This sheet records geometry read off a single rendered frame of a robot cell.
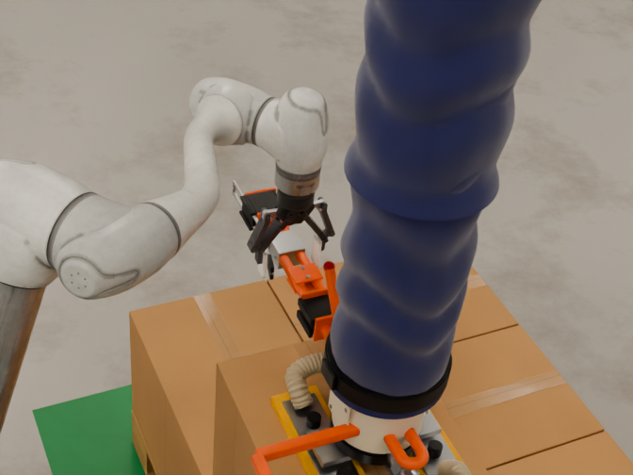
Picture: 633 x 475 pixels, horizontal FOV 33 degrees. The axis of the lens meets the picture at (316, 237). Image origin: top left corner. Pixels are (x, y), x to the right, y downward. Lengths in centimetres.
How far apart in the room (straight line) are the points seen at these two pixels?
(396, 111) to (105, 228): 46
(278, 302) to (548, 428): 80
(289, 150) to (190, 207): 36
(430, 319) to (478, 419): 103
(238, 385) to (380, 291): 57
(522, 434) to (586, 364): 107
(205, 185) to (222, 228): 224
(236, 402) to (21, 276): 62
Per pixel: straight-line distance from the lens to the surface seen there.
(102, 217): 158
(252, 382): 215
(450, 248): 160
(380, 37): 144
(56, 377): 347
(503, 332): 295
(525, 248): 413
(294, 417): 207
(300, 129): 197
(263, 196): 236
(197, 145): 188
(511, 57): 143
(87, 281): 154
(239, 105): 202
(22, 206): 162
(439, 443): 204
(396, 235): 158
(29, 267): 165
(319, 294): 213
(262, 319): 286
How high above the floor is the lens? 253
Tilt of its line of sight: 39 degrees down
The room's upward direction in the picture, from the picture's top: 7 degrees clockwise
